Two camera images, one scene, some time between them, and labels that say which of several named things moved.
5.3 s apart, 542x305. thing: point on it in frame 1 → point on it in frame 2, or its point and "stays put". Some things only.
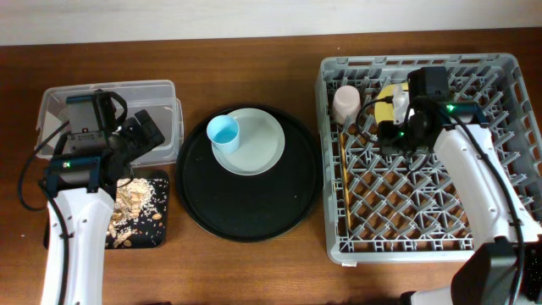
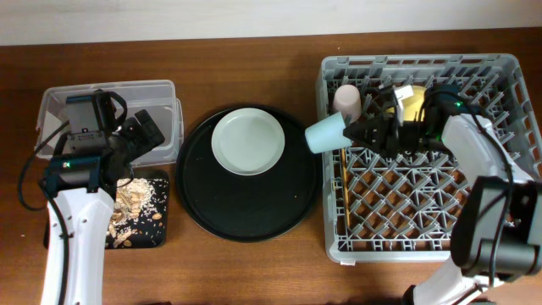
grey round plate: x=262 y=141 stays put
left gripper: x=142 y=143 stays put
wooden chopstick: x=343 y=149 stays put
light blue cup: x=223 y=133 → x=328 y=134
